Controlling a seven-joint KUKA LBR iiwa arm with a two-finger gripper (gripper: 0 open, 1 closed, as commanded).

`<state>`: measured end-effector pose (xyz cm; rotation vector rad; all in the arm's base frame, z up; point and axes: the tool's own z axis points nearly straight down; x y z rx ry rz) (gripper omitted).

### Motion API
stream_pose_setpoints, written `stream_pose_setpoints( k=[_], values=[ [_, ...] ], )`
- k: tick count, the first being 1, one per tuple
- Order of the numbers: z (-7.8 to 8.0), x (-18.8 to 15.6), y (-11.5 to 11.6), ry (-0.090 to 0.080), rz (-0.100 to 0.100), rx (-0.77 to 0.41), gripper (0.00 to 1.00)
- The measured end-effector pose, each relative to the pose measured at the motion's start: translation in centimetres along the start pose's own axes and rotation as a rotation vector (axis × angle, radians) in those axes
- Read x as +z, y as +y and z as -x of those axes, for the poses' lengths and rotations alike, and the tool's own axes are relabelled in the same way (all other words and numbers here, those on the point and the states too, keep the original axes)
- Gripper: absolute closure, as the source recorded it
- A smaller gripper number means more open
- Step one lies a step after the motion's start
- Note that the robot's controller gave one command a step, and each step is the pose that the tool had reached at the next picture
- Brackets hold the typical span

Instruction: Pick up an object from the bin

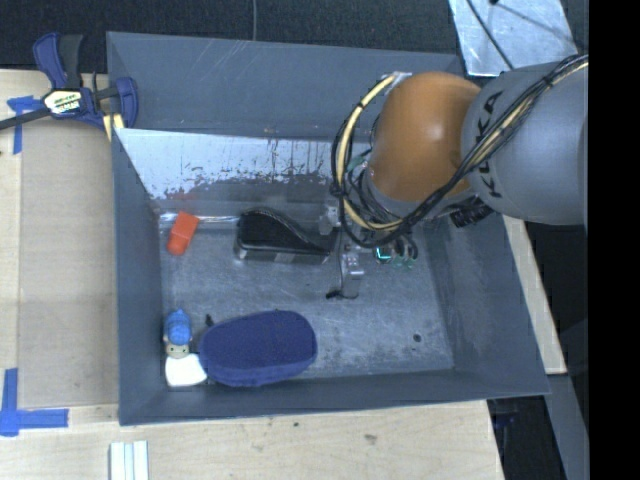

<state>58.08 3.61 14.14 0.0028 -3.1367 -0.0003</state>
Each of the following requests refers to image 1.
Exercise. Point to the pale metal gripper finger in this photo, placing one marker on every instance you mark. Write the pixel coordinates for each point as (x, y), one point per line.
(353, 280)
(328, 216)

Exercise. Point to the black stapler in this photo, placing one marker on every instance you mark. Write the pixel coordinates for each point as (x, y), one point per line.
(280, 240)

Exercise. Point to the dark blue cloth pouch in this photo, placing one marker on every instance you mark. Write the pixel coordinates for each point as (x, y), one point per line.
(257, 348)

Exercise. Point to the grey metal bin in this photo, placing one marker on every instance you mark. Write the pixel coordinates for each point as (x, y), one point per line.
(280, 88)

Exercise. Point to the orange-red small block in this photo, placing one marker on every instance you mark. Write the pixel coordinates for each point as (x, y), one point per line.
(182, 233)

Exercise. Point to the blue-hatted white toy figure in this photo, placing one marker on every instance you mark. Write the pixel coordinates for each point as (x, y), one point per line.
(178, 338)

